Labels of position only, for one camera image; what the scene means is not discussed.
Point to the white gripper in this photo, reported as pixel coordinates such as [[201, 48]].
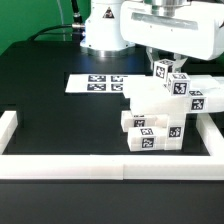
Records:
[[195, 30]]

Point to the white tagged cube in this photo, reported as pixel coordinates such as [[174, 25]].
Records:
[[162, 68], [178, 84]]

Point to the white chair seat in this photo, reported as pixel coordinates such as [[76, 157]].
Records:
[[163, 108]]

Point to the white chair back frame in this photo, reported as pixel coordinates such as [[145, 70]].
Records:
[[206, 92]]

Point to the white U-shaped fence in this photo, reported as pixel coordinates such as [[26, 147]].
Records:
[[115, 167]]

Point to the white marker base plate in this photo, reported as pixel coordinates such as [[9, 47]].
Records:
[[95, 83]]

